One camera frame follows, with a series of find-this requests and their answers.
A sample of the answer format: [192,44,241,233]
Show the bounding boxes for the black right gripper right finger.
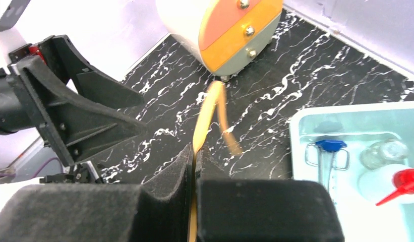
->
[196,148,344,241]

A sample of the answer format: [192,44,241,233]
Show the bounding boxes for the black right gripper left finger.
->
[0,145,193,241]

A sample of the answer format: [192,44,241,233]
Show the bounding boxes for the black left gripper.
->
[0,35,148,166]

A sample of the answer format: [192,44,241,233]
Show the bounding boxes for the tan rubber tubing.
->
[188,81,243,242]

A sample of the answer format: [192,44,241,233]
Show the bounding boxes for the white wash bottle red cap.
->
[358,164,414,206]

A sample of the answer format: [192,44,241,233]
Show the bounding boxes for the small clear glass jar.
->
[360,138,409,170]

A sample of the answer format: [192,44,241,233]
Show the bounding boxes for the teal plastic bin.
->
[289,101,414,241]

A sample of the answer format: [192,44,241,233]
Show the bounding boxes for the cream cylindrical centrifuge machine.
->
[155,0,283,81]

